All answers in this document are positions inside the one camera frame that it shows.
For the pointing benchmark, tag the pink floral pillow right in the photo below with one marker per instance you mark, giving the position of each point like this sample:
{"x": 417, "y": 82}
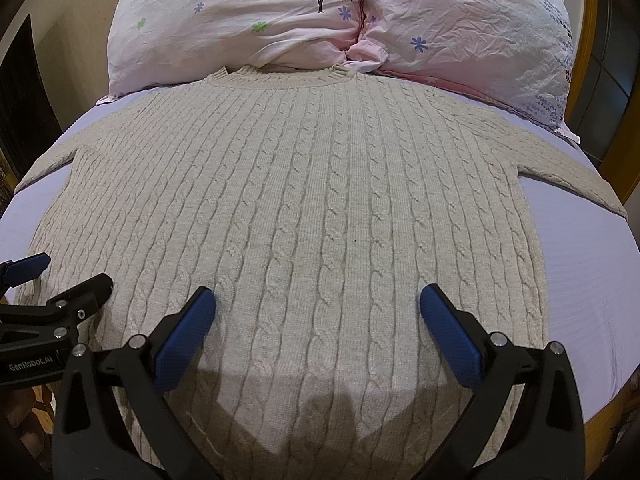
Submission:
{"x": 514, "y": 54}

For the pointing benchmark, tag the wooden framed glass door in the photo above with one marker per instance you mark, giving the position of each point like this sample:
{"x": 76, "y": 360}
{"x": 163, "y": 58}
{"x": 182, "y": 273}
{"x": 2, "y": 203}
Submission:
{"x": 603, "y": 106}

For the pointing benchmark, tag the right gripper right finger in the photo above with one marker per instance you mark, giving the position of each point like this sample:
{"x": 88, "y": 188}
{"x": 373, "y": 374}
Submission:
{"x": 546, "y": 438}

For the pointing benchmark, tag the pink floral pillow with tree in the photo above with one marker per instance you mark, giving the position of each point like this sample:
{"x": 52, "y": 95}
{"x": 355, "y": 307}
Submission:
{"x": 159, "y": 42}

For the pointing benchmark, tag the beige cable knit sweater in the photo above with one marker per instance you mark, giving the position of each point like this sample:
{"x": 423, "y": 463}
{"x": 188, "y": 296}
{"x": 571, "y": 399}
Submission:
{"x": 316, "y": 206}

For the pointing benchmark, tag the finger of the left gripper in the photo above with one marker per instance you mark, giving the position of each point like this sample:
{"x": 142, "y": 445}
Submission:
{"x": 85, "y": 299}
{"x": 15, "y": 273}

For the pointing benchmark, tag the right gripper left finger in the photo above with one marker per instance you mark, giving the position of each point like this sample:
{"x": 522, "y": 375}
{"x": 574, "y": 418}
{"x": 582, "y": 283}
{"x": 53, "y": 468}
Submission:
{"x": 91, "y": 440}

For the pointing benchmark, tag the wooden bed frame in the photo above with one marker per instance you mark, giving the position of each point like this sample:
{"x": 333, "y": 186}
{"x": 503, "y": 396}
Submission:
{"x": 600, "y": 429}

